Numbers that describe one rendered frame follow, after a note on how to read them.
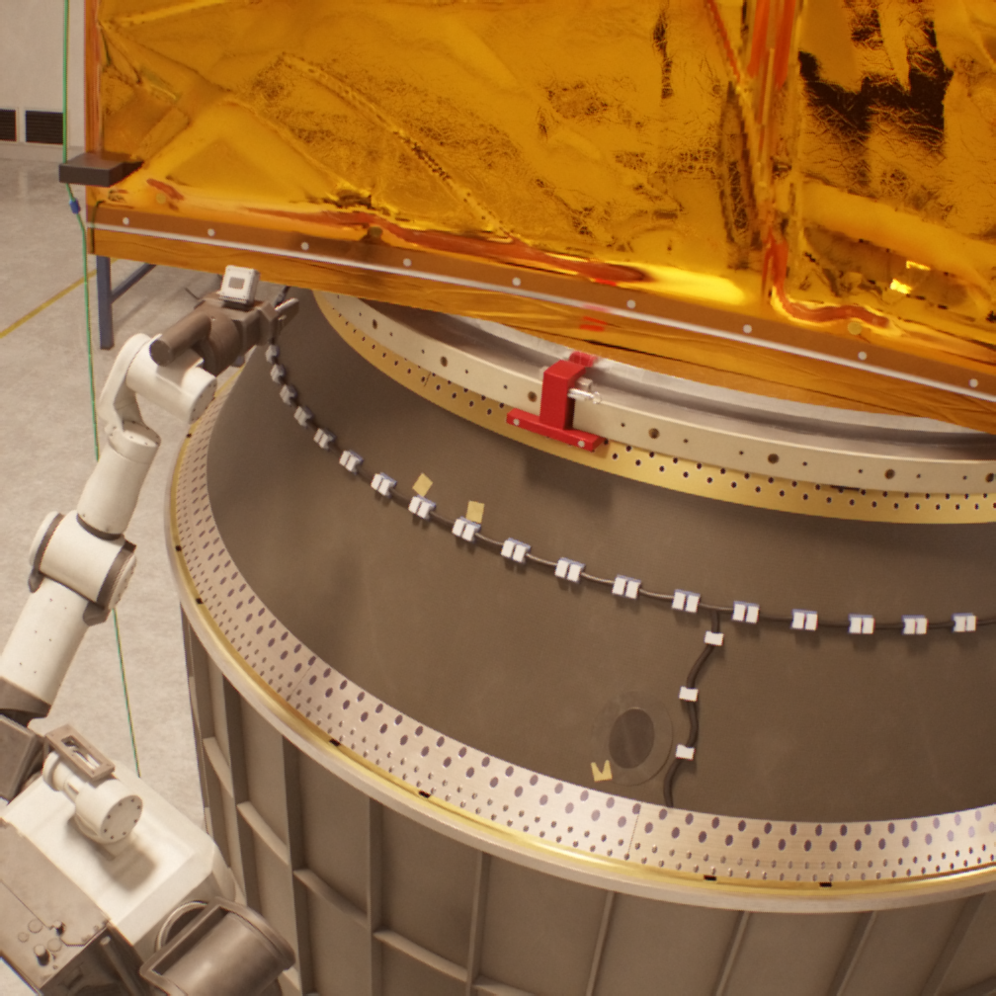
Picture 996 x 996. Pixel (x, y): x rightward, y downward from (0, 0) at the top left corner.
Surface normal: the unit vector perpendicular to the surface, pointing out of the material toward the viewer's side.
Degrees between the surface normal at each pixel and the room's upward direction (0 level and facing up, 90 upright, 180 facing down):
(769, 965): 90
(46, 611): 47
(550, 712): 62
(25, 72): 90
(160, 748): 0
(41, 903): 15
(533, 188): 88
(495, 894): 90
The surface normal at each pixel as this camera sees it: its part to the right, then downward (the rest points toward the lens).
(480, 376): -0.62, 0.37
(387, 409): -0.65, -0.15
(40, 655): 0.25, -0.21
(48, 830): 0.01, -0.70
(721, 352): -0.32, 0.48
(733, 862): -0.06, -0.28
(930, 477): 0.05, 0.52
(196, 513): -0.60, -0.56
